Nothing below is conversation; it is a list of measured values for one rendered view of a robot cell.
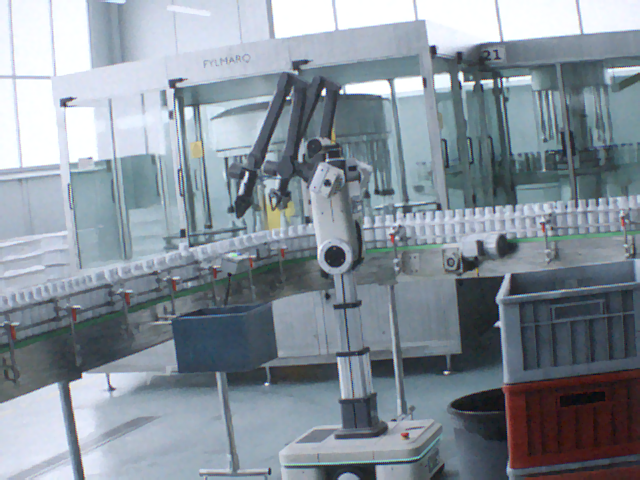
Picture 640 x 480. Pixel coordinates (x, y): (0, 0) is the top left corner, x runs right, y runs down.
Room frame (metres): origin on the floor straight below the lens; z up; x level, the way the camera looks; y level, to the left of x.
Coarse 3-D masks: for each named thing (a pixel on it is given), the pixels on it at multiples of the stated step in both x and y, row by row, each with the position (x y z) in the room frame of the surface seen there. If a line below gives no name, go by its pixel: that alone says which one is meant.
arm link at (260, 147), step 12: (276, 84) 5.66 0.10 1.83; (276, 96) 5.69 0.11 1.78; (288, 96) 5.72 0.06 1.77; (276, 108) 5.69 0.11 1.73; (264, 120) 5.71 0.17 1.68; (276, 120) 5.71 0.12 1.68; (264, 132) 5.71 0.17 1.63; (264, 144) 5.71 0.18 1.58; (252, 156) 5.72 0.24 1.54; (264, 156) 5.76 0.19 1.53
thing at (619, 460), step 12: (624, 456) 3.14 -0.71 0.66; (636, 456) 3.14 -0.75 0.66; (528, 468) 3.19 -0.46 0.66; (540, 468) 3.19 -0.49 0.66; (552, 468) 3.18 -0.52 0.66; (564, 468) 3.18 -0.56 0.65; (576, 468) 3.17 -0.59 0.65; (588, 468) 3.18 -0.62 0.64; (600, 468) 3.17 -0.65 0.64; (612, 468) 3.16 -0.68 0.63
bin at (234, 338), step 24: (192, 312) 5.33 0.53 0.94; (216, 312) 5.40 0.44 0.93; (240, 312) 5.37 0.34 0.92; (264, 312) 5.24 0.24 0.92; (192, 336) 5.11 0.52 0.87; (216, 336) 5.07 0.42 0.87; (240, 336) 5.04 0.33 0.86; (264, 336) 5.21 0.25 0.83; (192, 360) 5.11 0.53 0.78; (216, 360) 5.08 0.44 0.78; (240, 360) 5.05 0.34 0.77; (264, 360) 5.18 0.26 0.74
